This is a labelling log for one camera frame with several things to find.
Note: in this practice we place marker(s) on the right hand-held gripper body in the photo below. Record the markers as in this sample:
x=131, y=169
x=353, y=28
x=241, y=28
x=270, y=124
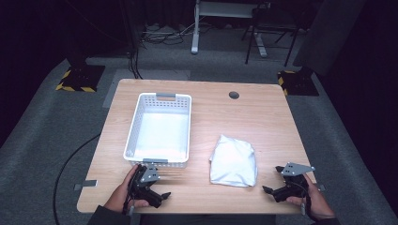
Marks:
x=295, y=187

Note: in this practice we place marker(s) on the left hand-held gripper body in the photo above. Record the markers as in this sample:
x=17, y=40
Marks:
x=147, y=176

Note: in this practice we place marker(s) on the white cloth bundle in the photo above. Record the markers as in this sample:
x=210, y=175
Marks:
x=234, y=162

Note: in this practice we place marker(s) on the white plastic basket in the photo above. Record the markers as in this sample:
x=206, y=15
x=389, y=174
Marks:
x=162, y=131

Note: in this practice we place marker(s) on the person's right hand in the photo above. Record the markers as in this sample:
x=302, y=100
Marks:
x=317, y=206

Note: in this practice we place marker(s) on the person's left hand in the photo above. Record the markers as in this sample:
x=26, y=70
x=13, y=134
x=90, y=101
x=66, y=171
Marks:
x=120, y=197

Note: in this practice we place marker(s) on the striped black stand base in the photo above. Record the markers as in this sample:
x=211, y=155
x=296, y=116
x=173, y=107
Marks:
x=298, y=84
x=84, y=79

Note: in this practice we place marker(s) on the black chair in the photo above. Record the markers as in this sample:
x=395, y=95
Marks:
x=272, y=26

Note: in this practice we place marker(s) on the grey leaning panel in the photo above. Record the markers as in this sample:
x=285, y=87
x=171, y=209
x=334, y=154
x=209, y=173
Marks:
x=328, y=34

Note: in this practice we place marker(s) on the grey metal table bracket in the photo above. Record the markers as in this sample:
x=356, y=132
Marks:
x=86, y=184
x=321, y=187

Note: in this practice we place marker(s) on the white desk frame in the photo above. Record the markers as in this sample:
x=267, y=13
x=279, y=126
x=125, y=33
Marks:
x=195, y=34

